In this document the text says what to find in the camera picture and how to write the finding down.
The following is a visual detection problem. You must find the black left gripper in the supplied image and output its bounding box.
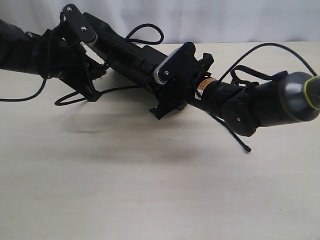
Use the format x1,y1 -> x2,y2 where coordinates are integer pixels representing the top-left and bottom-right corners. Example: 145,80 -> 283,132
37,29 -> 102,100

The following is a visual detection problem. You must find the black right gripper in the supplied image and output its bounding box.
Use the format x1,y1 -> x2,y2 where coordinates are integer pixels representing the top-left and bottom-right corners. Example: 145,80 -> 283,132
149,52 -> 214,120

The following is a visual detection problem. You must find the black plastic carrying case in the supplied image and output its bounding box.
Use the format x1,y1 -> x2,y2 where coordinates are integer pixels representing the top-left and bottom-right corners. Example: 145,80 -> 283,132
83,12 -> 167,94

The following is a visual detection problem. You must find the black braided rope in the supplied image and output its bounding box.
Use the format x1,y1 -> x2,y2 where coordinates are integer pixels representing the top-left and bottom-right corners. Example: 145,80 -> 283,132
54,23 -> 253,153

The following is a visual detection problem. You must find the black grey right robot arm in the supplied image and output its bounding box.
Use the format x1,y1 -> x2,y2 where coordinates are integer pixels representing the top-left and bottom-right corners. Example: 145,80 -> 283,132
151,50 -> 320,137

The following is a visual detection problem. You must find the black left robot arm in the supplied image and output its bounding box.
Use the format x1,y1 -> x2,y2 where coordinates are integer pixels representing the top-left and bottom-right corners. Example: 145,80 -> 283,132
0,20 -> 105,102

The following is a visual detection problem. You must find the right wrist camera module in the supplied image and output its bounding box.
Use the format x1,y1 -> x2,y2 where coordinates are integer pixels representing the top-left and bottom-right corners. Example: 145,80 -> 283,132
153,42 -> 200,85

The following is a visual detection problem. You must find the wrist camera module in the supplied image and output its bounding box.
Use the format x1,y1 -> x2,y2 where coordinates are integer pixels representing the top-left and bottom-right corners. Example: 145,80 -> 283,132
62,3 -> 98,46
153,42 -> 200,85

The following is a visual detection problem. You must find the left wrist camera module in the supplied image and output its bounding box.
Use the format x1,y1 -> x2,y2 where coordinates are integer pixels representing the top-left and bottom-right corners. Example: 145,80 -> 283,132
62,3 -> 98,46

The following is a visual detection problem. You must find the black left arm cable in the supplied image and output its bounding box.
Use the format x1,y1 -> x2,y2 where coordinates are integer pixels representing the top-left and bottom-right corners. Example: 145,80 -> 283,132
0,29 -> 66,102

